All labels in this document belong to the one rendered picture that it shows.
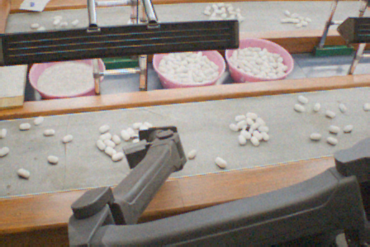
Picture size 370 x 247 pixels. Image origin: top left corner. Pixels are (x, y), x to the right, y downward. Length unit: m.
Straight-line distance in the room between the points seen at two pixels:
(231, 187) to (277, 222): 0.67
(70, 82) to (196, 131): 0.49
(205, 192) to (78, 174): 0.35
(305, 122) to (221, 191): 0.44
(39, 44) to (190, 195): 0.54
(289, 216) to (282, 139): 0.88
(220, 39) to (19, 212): 0.68
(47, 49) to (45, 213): 0.41
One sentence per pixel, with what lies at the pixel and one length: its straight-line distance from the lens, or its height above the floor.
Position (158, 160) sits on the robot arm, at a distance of 0.77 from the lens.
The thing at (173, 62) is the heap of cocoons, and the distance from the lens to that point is 1.53.
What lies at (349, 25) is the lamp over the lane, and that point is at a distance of 1.26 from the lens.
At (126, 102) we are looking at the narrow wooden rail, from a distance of 1.31.
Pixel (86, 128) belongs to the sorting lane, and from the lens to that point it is 1.27.
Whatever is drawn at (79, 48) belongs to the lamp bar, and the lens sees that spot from 1.02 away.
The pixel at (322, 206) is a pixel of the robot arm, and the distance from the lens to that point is 0.45.
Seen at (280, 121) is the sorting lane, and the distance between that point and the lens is 1.37.
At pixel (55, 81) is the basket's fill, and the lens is 1.47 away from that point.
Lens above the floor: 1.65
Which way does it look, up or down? 43 degrees down
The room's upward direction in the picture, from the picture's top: 6 degrees clockwise
